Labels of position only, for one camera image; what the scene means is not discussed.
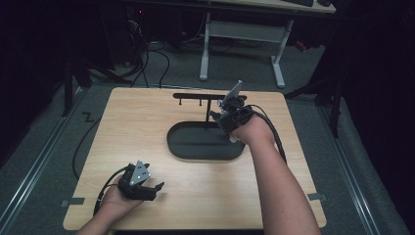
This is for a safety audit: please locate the black key rack with tray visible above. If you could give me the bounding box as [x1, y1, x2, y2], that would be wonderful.
[165, 92, 248, 162]

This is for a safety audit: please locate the black keyboard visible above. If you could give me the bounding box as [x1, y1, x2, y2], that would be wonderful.
[281, 0, 315, 8]

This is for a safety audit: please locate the person's right hand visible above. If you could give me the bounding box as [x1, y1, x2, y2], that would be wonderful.
[229, 115, 277, 147]

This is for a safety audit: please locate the hand-held gripper cable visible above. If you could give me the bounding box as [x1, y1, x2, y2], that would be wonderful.
[246, 104, 289, 165]
[93, 165, 130, 217]

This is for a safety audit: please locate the metal floor rail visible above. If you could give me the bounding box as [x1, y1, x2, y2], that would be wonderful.
[0, 87, 84, 229]
[316, 105, 382, 235]

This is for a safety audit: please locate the person's left hand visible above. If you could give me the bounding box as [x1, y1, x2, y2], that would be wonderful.
[99, 185, 145, 217]

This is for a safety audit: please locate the right hand-held gripper cable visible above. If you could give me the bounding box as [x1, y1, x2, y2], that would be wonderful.
[246, 104, 289, 165]

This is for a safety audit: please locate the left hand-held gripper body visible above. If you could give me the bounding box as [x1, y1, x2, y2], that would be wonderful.
[116, 160, 155, 201]

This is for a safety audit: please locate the left hand-held gripper cable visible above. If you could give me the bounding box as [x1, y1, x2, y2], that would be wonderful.
[93, 165, 130, 217]

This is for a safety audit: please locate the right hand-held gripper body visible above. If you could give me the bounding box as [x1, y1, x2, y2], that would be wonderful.
[216, 79, 257, 133]

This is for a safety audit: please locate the dark computer tower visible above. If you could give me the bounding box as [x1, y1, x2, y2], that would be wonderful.
[124, 5, 152, 68]

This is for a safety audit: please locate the black and white plush keychain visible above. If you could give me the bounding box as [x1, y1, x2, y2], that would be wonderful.
[216, 99, 240, 145]

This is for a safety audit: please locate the bundle of black floor cables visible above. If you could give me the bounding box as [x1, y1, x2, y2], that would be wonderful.
[112, 38, 171, 90]

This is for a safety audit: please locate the black floor cable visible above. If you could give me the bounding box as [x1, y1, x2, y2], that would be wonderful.
[71, 117, 103, 180]

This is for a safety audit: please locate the black metal stand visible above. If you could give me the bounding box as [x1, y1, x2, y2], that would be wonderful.
[61, 53, 93, 118]
[284, 72, 345, 139]

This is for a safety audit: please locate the grey tape piece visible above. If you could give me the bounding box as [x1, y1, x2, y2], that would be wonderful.
[60, 197, 86, 209]
[306, 192, 328, 202]

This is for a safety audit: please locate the desk with white legs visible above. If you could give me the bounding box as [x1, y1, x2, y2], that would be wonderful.
[199, 0, 338, 89]

